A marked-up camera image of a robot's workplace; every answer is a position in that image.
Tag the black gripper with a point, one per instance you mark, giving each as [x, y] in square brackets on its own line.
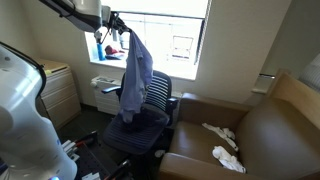
[116, 23]

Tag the blue fabric shirt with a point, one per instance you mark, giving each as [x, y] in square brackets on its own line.
[138, 76]

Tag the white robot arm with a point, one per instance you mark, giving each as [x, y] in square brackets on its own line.
[29, 145]

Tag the black office chair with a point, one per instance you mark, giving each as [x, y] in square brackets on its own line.
[156, 114]

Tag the white cloth on couch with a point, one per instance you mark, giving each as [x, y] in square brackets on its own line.
[227, 160]

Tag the brown leather couch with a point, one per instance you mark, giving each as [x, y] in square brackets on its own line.
[278, 139]

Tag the red cap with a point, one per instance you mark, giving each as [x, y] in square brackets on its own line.
[109, 50]

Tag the blue water bottle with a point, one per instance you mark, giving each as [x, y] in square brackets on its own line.
[100, 51]

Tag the light wood drawer cabinet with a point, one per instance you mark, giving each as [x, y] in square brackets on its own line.
[59, 97]

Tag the white crumpled paper on floor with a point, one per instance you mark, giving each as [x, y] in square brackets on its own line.
[159, 153]

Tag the white strip cloth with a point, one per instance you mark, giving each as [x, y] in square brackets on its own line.
[224, 133]

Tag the white wall radiator unit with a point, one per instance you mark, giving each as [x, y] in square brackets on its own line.
[109, 102]

